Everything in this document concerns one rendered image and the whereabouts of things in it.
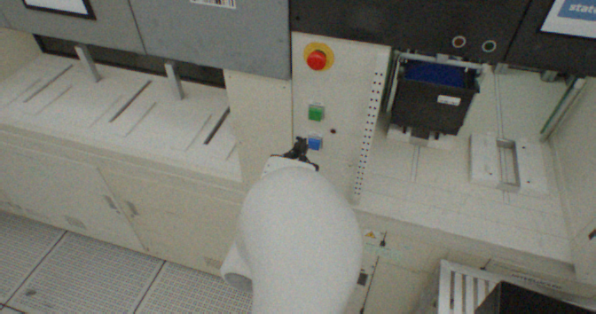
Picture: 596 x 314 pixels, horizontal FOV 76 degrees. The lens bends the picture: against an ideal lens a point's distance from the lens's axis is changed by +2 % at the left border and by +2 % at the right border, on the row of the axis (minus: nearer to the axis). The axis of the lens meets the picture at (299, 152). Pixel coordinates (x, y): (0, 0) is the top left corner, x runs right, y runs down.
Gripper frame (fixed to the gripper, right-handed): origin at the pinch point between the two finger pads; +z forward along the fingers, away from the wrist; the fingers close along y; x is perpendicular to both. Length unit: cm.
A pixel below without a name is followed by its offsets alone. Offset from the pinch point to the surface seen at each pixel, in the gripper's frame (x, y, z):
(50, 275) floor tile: -120, -126, -9
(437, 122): -22, 32, 44
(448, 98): -12, 32, 44
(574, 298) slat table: -44, 75, 9
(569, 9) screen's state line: 31, 39, 12
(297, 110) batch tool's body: -0.7, -4.7, 12.7
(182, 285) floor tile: -120, -62, 6
